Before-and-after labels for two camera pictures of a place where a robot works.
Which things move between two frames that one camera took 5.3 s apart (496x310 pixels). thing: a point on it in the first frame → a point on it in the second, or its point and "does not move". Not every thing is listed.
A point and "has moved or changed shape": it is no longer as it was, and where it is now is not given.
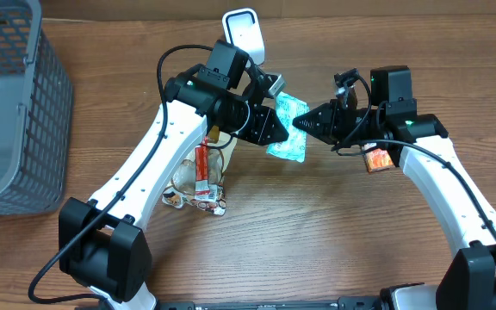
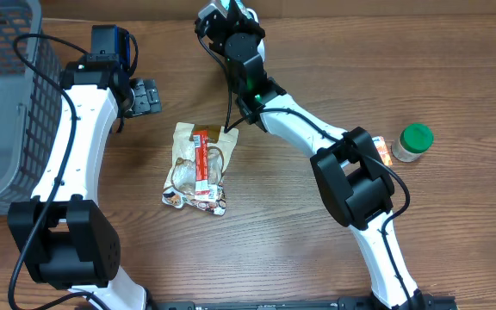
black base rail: x=341 y=304 does not move
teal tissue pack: x=288 y=108 has moved or changed shape
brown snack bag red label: x=199 y=179 does not move
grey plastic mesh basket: x=22 y=108 does not move
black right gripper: x=329 y=116 → x=243 y=24
